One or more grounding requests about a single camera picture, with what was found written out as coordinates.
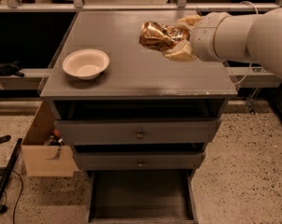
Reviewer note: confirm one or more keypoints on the items in cardboard box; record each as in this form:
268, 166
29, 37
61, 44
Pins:
54, 139

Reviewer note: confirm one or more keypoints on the grey drawer cabinet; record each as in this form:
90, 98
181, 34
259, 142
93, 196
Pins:
139, 84

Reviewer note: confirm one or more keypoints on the black bar on floor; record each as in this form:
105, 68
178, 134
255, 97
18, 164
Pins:
8, 170

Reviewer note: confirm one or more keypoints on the grey top drawer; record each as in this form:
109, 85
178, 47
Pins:
87, 132

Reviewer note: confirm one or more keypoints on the grey drawer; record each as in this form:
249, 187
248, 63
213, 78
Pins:
141, 197
139, 160
87, 132

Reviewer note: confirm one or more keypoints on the black object on ledge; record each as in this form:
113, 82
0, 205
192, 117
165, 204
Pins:
10, 69

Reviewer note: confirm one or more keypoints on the black tool on floor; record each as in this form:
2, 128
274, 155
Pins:
4, 138

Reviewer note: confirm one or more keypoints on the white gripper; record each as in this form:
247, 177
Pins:
204, 37

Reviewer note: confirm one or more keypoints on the grey bottom drawer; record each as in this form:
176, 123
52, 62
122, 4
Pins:
141, 197

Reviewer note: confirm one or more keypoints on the grey middle drawer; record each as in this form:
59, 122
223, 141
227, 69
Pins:
139, 160

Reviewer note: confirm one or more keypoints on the white bowl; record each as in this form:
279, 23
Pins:
86, 64

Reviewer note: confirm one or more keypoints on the cardboard box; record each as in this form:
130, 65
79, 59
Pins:
39, 159

